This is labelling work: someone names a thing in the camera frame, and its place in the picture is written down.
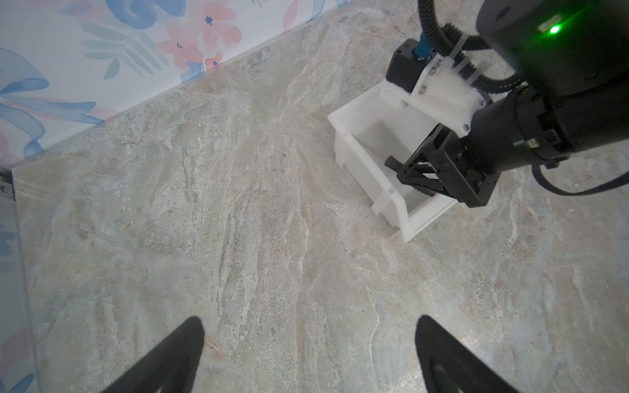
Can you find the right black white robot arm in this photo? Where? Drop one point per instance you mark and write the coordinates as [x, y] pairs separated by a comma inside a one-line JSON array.
[[560, 71]]

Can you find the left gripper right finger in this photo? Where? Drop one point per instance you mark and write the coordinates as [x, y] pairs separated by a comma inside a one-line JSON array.
[[448, 366]]

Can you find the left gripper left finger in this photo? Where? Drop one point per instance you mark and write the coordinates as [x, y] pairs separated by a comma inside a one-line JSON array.
[[171, 366]]

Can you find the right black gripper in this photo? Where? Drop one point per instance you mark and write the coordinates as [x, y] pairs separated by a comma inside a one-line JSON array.
[[457, 173]]

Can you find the white plastic bin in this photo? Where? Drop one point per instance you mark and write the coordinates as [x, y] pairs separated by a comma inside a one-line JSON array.
[[373, 127]]

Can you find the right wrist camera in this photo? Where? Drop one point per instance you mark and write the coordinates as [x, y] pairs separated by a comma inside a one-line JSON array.
[[437, 83]]

